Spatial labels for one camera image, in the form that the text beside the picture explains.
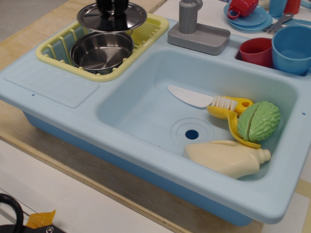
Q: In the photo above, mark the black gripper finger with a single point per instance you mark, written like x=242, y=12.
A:
x=119, y=7
x=105, y=6

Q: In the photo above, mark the stainless steel pot lid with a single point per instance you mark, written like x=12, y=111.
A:
x=92, y=18

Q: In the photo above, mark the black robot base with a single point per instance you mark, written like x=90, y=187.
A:
x=24, y=229

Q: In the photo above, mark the grey toy faucet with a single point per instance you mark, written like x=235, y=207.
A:
x=190, y=34

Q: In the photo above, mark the red mug on plates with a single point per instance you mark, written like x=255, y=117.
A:
x=241, y=8

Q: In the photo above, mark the blue plate stack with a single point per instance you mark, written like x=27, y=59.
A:
x=258, y=20

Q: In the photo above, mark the yellow dish brush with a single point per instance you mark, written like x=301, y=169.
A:
x=232, y=119

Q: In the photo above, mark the red plastic cup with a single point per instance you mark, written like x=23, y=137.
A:
x=257, y=51

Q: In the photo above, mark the grey toy fork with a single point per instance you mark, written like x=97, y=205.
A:
x=278, y=25

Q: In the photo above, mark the blue cup at back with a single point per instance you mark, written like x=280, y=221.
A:
x=276, y=8

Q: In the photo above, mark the red cup at back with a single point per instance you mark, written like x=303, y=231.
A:
x=292, y=7

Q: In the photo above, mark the light blue toy sink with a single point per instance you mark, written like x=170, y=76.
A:
x=135, y=123

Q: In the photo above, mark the blue tray at right edge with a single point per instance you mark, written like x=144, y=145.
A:
x=298, y=21

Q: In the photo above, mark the blue plastic cup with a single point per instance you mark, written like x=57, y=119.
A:
x=291, y=49

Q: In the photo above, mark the green toy cabbage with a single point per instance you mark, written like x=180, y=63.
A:
x=259, y=121

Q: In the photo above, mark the cream toy detergent bottle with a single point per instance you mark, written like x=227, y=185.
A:
x=230, y=158

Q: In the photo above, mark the yellow tape piece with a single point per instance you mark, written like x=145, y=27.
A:
x=38, y=220

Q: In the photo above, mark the white toy knife yellow handle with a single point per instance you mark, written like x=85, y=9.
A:
x=199, y=100

